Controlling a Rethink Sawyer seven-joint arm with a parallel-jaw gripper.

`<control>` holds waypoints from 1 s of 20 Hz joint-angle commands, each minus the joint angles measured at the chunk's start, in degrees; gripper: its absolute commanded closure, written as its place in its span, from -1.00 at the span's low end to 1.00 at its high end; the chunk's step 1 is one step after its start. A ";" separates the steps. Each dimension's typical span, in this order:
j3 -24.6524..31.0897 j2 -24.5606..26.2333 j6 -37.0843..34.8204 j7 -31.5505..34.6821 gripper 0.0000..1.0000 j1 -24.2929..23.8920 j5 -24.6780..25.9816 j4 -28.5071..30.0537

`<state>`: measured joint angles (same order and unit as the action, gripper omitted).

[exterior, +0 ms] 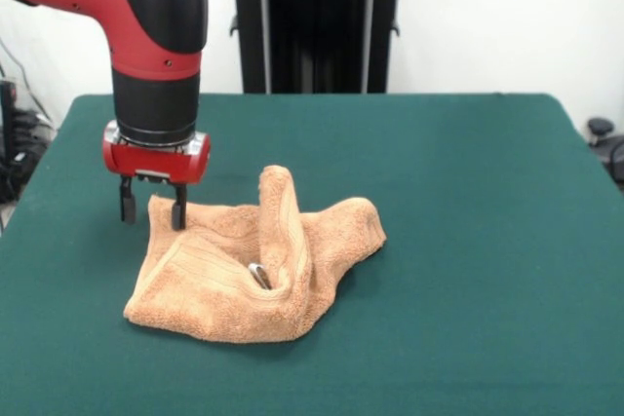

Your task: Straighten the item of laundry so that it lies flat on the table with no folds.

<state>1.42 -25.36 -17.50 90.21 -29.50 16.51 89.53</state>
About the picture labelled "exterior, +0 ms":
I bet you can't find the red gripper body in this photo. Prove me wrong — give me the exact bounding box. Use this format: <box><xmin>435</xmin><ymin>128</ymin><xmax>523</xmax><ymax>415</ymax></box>
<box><xmin>101</xmin><ymin>120</ymin><xmax>213</xmax><ymax>187</ymax></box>

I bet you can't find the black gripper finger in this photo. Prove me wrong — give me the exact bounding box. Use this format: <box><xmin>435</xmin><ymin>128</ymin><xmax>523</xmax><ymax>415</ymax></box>
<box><xmin>119</xmin><ymin>175</ymin><xmax>138</xmax><ymax>226</ymax></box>
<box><xmin>170</xmin><ymin>184</ymin><xmax>189</xmax><ymax>231</ymax></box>

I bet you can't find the tan terry towel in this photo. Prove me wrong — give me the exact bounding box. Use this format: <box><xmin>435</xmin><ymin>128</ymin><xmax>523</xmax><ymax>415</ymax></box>
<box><xmin>123</xmin><ymin>165</ymin><xmax>388</xmax><ymax>342</ymax></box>

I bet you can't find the dark green table cloth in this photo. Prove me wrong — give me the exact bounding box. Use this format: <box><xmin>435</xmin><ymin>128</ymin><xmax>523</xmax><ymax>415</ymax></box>
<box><xmin>0</xmin><ymin>92</ymin><xmax>624</xmax><ymax>416</ymax></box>

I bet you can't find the grey wall cable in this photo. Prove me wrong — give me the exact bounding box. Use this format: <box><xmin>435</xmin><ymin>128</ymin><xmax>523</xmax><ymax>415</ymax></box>
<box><xmin>0</xmin><ymin>38</ymin><xmax>53</xmax><ymax>125</ymax></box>

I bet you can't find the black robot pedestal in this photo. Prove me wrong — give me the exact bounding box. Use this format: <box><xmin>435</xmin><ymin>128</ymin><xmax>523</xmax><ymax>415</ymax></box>
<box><xmin>214</xmin><ymin>0</ymin><xmax>421</xmax><ymax>95</ymax></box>

